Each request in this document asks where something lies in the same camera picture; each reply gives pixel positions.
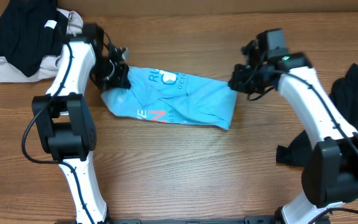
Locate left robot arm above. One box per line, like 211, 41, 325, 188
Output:
21, 23, 131, 224

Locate light blue printed t-shirt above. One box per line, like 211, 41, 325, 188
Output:
101, 67, 237, 130

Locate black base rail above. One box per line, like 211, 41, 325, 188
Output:
54, 214, 291, 224

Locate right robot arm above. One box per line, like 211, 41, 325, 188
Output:
228, 53, 358, 223

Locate black garment on right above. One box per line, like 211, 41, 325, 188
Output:
276, 63, 358, 167

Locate folded black garment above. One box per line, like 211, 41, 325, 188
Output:
0, 0, 68, 77

